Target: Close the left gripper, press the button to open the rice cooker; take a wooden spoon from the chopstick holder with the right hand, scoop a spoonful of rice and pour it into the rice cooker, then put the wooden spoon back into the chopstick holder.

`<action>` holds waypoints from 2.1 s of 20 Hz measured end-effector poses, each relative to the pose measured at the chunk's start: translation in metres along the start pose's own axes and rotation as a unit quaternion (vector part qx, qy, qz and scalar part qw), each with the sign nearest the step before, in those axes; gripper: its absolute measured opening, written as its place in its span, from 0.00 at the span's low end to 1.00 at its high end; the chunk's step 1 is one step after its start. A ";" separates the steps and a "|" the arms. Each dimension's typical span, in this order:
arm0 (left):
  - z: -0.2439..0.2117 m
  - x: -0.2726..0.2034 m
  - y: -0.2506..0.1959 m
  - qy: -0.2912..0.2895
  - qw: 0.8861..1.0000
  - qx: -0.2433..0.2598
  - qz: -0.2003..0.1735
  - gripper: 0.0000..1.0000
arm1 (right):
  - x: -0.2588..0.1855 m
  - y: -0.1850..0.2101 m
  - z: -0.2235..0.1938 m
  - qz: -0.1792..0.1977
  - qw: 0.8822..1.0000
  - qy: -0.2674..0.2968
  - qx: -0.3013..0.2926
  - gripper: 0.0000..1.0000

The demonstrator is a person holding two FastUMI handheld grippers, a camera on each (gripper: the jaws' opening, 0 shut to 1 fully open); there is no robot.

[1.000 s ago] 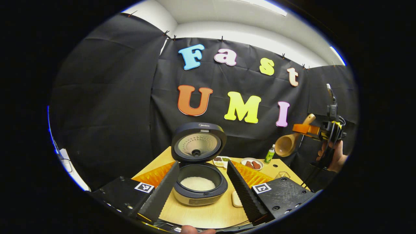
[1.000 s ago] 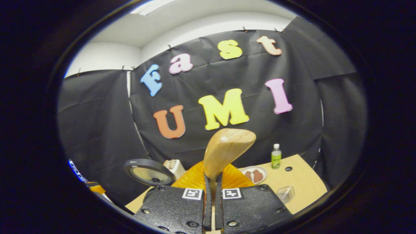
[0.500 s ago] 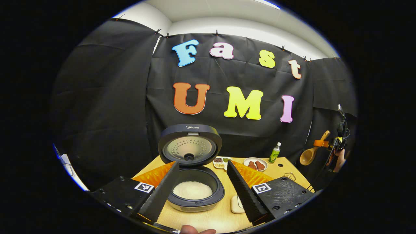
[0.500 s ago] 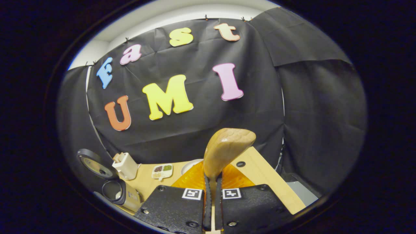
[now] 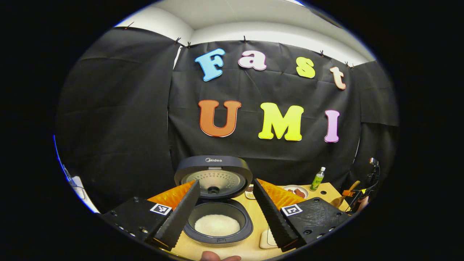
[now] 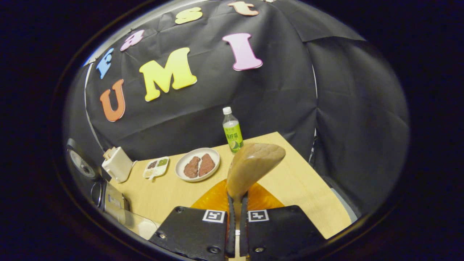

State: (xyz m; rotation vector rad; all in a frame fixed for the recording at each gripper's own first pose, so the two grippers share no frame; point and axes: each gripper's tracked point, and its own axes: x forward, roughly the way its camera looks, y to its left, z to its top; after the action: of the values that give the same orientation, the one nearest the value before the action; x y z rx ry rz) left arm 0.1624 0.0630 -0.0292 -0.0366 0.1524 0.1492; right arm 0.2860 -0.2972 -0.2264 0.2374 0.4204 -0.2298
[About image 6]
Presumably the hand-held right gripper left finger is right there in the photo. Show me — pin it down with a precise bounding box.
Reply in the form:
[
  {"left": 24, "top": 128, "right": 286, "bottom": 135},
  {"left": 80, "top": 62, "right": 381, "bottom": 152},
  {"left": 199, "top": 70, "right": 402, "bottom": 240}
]
[{"left": 149, "top": 179, "right": 236, "bottom": 261}]

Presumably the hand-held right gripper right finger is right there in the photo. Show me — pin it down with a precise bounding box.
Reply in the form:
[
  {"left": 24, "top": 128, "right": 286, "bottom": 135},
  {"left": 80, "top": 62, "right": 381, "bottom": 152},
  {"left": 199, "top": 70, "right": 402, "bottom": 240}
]
[{"left": 239, "top": 182, "right": 325, "bottom": 261}]

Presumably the wooden spoon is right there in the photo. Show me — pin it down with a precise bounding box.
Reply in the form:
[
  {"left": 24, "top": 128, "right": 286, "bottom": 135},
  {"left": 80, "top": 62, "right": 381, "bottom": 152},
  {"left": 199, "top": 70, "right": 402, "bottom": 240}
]
[{"left": 227, "top": 142, "right": 286, "bottom": 240}]

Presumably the clear container of rice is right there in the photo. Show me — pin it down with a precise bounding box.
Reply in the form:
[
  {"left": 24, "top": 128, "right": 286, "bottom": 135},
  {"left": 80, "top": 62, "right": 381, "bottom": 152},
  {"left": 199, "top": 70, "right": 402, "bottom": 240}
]
[{"left": 118, "top": 208, "right": 160, "bottom": 240}]

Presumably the dark grey rice cooker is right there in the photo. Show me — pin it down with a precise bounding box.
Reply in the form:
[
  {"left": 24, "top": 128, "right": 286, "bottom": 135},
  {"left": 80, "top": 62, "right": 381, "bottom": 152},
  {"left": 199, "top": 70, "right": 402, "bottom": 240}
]
[{"left": 66, "top": 138, "right": 130, "bottom": 220}]

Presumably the brown meat piece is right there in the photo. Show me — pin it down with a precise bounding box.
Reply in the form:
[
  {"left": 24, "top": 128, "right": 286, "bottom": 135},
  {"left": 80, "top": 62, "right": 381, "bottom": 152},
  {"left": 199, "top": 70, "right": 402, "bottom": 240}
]
[
  {"left": 198, "top": 153, "right": 216, "bottom": 177},
  {"left": 183, "top": 156, "right": 201, "bottom": 178}
]

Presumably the white round plate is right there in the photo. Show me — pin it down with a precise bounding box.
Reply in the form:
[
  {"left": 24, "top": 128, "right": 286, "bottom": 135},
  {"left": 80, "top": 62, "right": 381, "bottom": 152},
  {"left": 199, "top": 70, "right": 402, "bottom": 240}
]
[{"left": 175, "top": 148, "right": 221, "bottom": 182}]

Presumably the white divided sauce dish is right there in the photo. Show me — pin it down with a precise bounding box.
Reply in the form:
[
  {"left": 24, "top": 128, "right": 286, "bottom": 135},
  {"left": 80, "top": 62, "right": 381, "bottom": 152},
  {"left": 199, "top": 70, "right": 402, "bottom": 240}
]
[{"left": 142, "top": 156, "right": 170, "bottom": 181}]

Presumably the green tea bottle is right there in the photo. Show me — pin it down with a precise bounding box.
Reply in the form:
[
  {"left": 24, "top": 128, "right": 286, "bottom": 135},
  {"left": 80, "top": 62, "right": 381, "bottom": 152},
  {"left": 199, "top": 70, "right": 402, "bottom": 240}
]
[{"left": 222, "top": 107, "right": 244, "bottom": 154}]

